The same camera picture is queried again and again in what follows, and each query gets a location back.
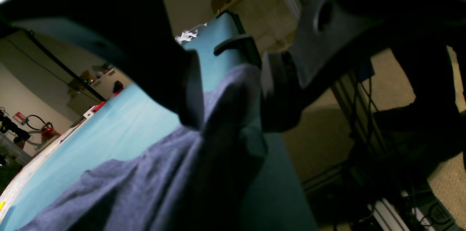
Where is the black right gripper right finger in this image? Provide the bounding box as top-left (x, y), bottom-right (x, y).
top-left (261, 0), bottom-right (465, 132)

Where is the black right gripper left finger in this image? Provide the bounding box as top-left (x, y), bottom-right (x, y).
top-left (1, 0), bottom-right (204, 130)

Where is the blue-grey heathered T-shirt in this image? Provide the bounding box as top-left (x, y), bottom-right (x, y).
top-left (20, 64), bottom-right (267, 231)

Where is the teal table cloth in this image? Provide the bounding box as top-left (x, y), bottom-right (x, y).
top-left (1, 12), bottom-right (318, 231)

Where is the black clamp left edge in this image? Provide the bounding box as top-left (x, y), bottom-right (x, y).
top-left (213, 10), bottom-right (262, 69)

